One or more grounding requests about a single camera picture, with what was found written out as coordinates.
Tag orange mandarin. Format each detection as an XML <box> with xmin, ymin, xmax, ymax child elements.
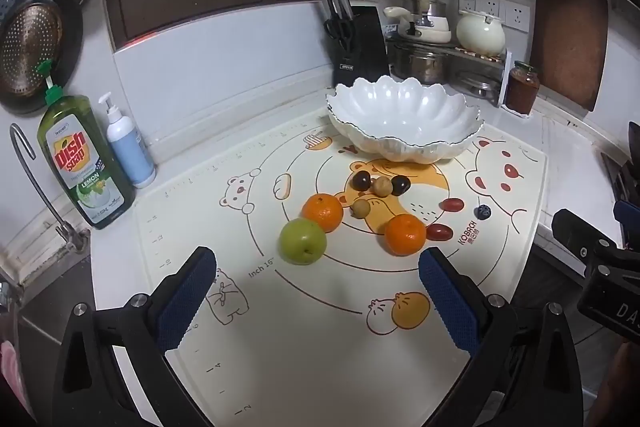
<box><xmin>301</xmin><ymin>193</ymin><xmax>344</xmax><ymax>234</ymax></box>
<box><xmin>384</xmin><ymin>214</ymin><xmax>427</xmax><ymax>257</ymax></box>

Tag bear print silicone mat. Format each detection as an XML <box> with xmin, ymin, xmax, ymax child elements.
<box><xmin>135</xmin><ymin>107</ymin><xmax>549</xmax><ymax>427</ymax></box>

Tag green dish soap bottle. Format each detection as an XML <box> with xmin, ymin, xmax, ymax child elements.
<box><xmin>36</xmin><ymin>61</ymin><xmax>136</xmax><ymax>230</ymax></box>

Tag steel faucet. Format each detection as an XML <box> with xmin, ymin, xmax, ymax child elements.
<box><xmin>10</xmin><ymin>123</ymin><xmax>91</xmax><ymax>253</ymax></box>

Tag large steel pot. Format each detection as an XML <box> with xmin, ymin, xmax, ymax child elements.
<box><xmin>391</xmin><ymin>43</ymin><xmax>449</xmax><ymax>84</ymax></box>

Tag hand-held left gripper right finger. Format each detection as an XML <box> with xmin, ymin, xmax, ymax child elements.
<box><xmin>418</xmin><ymin>248</ymin><xmax>586</xmax><ymax>427</ymax></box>

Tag brown wooden cutting board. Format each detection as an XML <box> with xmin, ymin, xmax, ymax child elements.
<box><xmin>529</xmin><ymin>0</ymin><xmax>609</xmax><ymax>112</ymax></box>

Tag green apple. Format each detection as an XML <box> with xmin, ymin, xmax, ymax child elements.
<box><xmin>279</xmin><ymin>218</ymin><xmax>327</xmax><ymax>266</ymax></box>

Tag white scalloped bowl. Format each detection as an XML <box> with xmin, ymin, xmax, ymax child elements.
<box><xmin>326</xmin><ymin>75</ymin><xmax>485</xmax><ymax>165</ymax></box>

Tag steel sink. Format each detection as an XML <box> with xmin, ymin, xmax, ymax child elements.
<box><xmin>0</xmin><ymin>252</ymin><xmax>98</xmax><ymax>427</ymax></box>

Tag person's right forearm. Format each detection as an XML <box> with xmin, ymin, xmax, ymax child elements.
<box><xmin>592</xmin><ymin>341</ymin><xmax>640</xmax><ymax>427</ymax></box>

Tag round cream lidded pot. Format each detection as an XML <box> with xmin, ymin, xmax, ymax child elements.
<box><xmin>456</xmin><ymin>9</ymin><xmax>507</xmax><ymax>56</ymax></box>

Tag copper strainer pan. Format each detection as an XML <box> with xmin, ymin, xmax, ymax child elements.
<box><xmin>0</xmin><ymin>0</ymin><xmax>83</xmax><ymax>115</ymax></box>

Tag black knife block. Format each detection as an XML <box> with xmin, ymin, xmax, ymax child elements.
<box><xmin>332</xmin><ymin>5</ymin><xmax>390</xmax><ymax>84</ymax></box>

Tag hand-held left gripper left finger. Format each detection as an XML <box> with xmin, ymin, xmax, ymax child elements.
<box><xmin>51</xmin><ymin>246</ymin><xmax>218</xmax><ymax>427</ymax></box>

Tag steel pot lid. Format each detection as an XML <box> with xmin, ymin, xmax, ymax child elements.
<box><xmin>452</xmin><ymin>72</ymin><xmax>501</xmax><ymax>100</ymax></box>

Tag white blue pump bottle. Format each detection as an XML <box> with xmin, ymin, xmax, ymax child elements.
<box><xmin>98</xmin><ymin>92</ymin><xmax>157</xmax><ymax>189</ymax></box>

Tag red sauce jar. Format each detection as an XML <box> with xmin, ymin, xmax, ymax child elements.
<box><xmin>506</xmin><ymin>61</ymin><xmax>541</xmax><ymax>116</ymax></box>

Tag cream long handled saucepan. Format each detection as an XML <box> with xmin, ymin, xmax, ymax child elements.
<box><xmin>383</xmin><ymin>6</ymin><xmax>452</xmax><ymax>44</ymax></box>

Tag black kitchen scissors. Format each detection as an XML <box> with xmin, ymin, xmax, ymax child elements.
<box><xmin>324</xmin><ymin>18</ymin><xmax>357</xmax><ymax>52</ymax></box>

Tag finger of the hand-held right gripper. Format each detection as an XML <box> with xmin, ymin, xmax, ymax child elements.
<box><xmin>552</xmin><ymin>208</ymin><xmax>622</xmax><ymax>279</ymax></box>
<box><xmin>614</xmin><ymin>200</ymin><xmax>640</xmax><ymax>253</ymax></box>

